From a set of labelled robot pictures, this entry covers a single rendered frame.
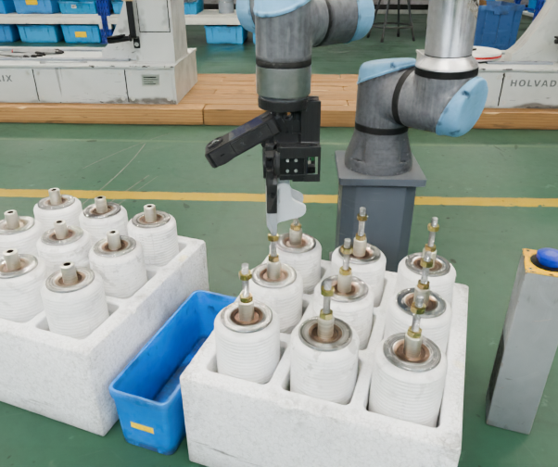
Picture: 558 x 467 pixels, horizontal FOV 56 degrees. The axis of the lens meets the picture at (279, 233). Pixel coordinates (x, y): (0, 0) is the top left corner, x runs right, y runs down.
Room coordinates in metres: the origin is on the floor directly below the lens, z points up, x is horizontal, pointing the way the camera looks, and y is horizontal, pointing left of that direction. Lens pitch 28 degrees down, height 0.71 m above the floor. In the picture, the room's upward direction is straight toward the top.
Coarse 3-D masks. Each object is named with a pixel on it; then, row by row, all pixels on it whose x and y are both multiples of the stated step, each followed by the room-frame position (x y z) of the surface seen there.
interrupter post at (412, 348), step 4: (408, 336) 0.53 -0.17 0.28; (404, 340) 0.54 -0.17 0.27; (408, 340) 0.53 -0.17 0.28; (412, 340) 0.53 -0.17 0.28; (416, 340) 0.53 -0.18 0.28; (420, 340) 0.53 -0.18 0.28; (404, 344) 0.54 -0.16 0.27; (408, 344) 0.53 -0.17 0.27; (412, 344) 0.53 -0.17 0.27; (416, 344) 0.53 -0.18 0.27; (420, 344) 0.53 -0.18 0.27; (404, 348) 0.53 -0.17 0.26; (408, 348) 0.53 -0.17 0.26; (412, 348) 0.53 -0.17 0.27; (416, 348) 0.53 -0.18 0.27; (420, 348) 0.53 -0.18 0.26; (404, 352) 0.53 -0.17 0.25; (408, 352) 0.53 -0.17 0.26; (412, 352) 0.53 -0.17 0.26; (416, 352) 0.53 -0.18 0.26; (408, 356) 0.53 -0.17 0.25; (412, 356) 0.53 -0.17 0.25; (416, 356) 0.53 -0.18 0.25
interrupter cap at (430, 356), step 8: (392, 336) 0.56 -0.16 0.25; (400, 336) 0.57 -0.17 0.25; (424, 336) 0.56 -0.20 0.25; (384, 344) 0.55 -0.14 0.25; (392, 344) 0.55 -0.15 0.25; (400, 344) 0.55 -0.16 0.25; (424, 344) 0.55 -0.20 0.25; (432, 344) 0.55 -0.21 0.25; (384, 352) 0.53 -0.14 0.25; (392, 352) 0.53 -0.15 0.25; (400, 352) 0.54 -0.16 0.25; (424, 352) 0.54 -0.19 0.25; (432, 352) 0.53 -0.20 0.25; (440, 352) 0.53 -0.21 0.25; (392, 360) 0.52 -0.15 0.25; (400, 360) 0.52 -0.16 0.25; (408, 360) 0.52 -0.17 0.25; (416, 360) 0.52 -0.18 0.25; (424, 360) 0.52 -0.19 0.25; (432, 360) 0.52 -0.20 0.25; (400, 368) 0.51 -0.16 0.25; (408, 368) 0.50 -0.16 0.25; (416, 368) 0.50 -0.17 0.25; (424, 368) 0.50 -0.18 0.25; (432, 368) 0.50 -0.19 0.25
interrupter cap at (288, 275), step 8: (264, 264) 0.76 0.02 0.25; (256, 272) 0.73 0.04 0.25; (264, 272) 0.73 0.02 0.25; (288, 272) 0.73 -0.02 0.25; (296, 272) 0.73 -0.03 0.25; (256, 280) 0.71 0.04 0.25; (264, 280) 0.71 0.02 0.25; (272, 280) 0.71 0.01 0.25; (280, 280) 0.71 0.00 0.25; (288, 280) 0.71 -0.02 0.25
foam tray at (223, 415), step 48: (384, 288) 0.83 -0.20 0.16; (288, 336) 0.66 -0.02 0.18; (192, 384) 0.56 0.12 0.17; (240, 384) 0.55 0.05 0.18; (288, 384) 0.58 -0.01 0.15; (192, 432) 0.56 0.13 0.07; (240, 432) 0.54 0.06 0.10; (288, 432) 0.51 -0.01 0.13; (336, 432) 0.49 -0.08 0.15; (384, 432) 0.47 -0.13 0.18; (432, 432) 0.47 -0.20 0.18
